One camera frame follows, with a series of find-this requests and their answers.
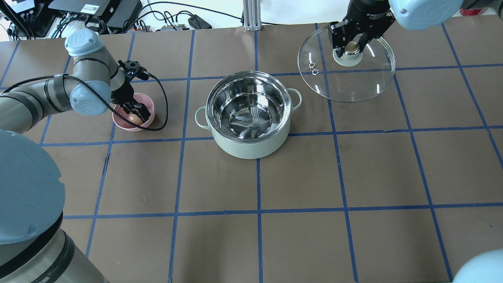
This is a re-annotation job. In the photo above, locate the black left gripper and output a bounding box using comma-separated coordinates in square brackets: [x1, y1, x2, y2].
[111, 77, 151, 121]

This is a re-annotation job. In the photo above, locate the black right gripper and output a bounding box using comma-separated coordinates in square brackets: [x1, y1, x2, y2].
[328, 0, 396, 59]

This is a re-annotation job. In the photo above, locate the black electronics box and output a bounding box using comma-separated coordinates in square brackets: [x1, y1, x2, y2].
[49, 0, 142, 33]

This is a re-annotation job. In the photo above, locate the glass pot lid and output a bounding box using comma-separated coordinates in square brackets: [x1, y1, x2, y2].
[297, 27, 396, 103]

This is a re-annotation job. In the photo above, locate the pink bowl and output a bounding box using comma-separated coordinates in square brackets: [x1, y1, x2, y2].
[112, 93, 156, 131]

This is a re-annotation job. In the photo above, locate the black power adapter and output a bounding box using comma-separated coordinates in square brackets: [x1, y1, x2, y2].
[187, 14, 212, 30]

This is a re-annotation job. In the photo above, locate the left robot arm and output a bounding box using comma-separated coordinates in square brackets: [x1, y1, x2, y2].
[1, 30, 154, 283]

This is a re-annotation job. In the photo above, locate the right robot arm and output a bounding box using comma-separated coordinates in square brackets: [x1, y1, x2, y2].
[328, 0, 502, 66]

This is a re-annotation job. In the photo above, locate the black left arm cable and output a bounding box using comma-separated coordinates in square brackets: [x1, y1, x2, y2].
[0, 71, 169, 132]

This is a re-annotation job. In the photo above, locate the aluminium frame post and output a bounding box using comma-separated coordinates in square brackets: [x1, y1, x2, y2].
[242, 0, 263, 31]

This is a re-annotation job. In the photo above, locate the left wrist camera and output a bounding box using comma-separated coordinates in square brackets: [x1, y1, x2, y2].
[117, 60, 152, 82]

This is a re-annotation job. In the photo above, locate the beige egg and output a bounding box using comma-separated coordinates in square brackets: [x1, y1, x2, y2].
[128, 113, 143, 125]

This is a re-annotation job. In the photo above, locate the pale green cooking pot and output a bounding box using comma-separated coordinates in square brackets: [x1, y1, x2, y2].
[195, 70, 303, 159]

